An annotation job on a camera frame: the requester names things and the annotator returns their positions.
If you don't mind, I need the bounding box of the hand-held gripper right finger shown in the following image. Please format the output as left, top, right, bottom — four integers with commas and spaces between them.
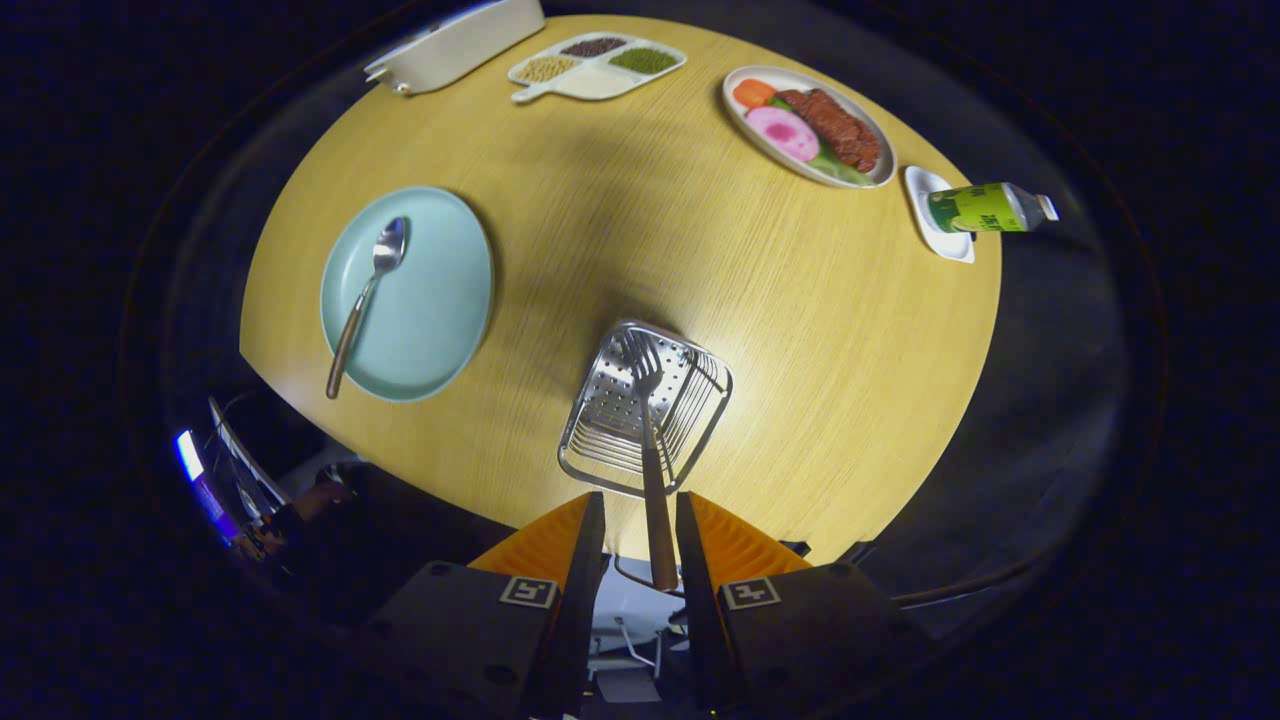
675, 490, 901, 720

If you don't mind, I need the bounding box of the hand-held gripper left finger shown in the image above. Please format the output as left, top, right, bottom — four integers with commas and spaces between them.
365, 490, 608, 720

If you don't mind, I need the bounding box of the wooden handle fork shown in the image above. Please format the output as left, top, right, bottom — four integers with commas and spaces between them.
620, 330, 679, 592

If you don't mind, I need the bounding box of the wooden handle spoon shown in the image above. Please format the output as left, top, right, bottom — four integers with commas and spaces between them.
325, 216, 410, 400

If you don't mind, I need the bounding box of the white office chair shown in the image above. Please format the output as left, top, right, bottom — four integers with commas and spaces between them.
588, 555, 701, 706

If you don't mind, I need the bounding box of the light blue plate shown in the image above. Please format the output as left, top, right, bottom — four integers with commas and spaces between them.
319, 186, 496, 403

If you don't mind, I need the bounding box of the white square coaster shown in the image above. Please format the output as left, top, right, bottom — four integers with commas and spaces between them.
903, 165, 977, 265

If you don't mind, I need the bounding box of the green lettuce leaf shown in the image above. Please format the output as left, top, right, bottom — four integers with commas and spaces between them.
805, 150, 876, 187

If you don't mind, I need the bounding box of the pink ham slice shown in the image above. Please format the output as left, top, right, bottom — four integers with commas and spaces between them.
745, 105, 821, 164

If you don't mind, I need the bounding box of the white food plate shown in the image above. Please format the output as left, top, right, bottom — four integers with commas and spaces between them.
722, 66, 897, 190

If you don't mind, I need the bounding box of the green label bottle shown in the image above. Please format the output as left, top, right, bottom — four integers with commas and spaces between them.
926, 182, 1059, 234

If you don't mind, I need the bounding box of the brown meat piece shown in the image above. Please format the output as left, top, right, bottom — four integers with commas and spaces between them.
778, 88, 883, 173

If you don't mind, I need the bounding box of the white divided tray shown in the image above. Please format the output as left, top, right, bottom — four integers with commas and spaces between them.
507, 33, 688, 104

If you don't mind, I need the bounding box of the green beans pile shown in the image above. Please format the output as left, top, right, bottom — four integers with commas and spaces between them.
610, 47, 679, 75

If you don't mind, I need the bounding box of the white toaster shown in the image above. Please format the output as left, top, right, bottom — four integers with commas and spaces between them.
363, 0, 546, 97

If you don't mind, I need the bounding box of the metal wire basket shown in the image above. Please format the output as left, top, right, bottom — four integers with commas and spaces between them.
557, 320, 734, 499

